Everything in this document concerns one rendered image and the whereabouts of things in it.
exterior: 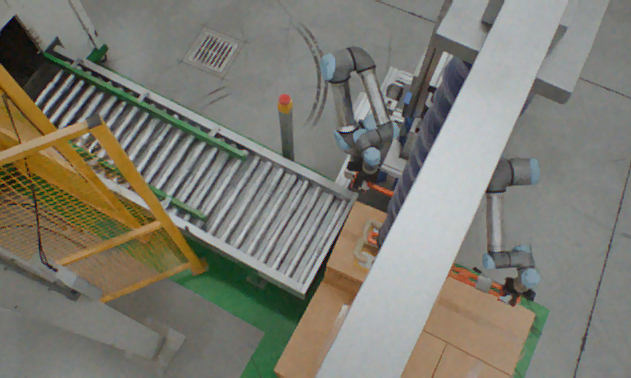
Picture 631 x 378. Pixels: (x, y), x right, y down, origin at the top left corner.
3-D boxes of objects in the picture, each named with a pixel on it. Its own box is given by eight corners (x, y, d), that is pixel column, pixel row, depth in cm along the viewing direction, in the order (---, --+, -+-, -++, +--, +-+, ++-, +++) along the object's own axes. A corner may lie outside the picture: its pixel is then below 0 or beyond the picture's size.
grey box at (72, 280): (60, 279, 235) (28, 262, 208) (67, 268, 237) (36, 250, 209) (97, 302, 232) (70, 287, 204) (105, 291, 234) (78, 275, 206)
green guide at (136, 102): (47, 62, 383) (41, 54, 375) (56, 51, 387) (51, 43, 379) (244, 162, 357) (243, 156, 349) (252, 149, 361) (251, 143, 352)
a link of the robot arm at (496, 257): (486, 163, 239) (488, 274, 246) (511, 161, 239) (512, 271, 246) (476, 161, 250) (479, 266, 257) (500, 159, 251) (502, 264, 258)
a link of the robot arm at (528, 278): (539, 266, 245) (543, 285, 242) (529, 271, 255) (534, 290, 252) (521, 267, 244) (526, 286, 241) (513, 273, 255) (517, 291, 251)
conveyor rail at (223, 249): (4, 136, 378) (-10, 123, 361) (9, 130, 380) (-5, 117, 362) (300, 298, 340) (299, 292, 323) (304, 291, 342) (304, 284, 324)
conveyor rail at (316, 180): (63, 65, 400) (52, 49, 383) (67, 60, 402) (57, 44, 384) (348, 209, 362) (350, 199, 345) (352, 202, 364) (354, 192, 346)
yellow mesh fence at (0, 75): (17, 171, 413) (-229, -36, 218) (26, 160, 416) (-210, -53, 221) (146, 244, 393) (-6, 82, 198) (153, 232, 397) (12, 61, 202)
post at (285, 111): (283, 172, 415) (276, 104, 322) (287, 165, 417) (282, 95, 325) (291, 176, 414) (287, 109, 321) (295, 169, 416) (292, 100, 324)
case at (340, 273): (323, 282, 330) (326, 265, 293) (349, 223, 344) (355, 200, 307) (419, 324, 322) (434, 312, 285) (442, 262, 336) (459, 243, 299)
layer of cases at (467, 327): (276, 374, 348) (273, 370, 311) (349, 239, 382) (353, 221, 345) (452, 472, 329) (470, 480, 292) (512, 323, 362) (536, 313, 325)
